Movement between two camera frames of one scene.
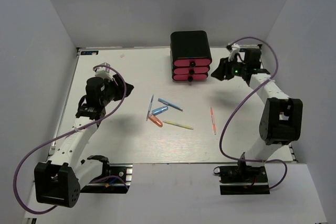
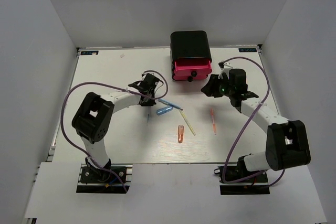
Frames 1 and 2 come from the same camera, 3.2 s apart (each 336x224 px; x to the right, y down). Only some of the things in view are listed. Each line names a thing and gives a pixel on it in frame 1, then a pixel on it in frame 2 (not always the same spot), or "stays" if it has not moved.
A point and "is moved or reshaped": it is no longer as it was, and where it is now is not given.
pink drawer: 192,63 is moved or reshaped
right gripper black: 222,70 to 212,85
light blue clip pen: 170,104 stays
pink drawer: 188,77 stays
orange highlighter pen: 213,120 stays
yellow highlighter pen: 178,125 to 188,122
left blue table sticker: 89,52 stays
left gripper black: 121,89 to 150,103
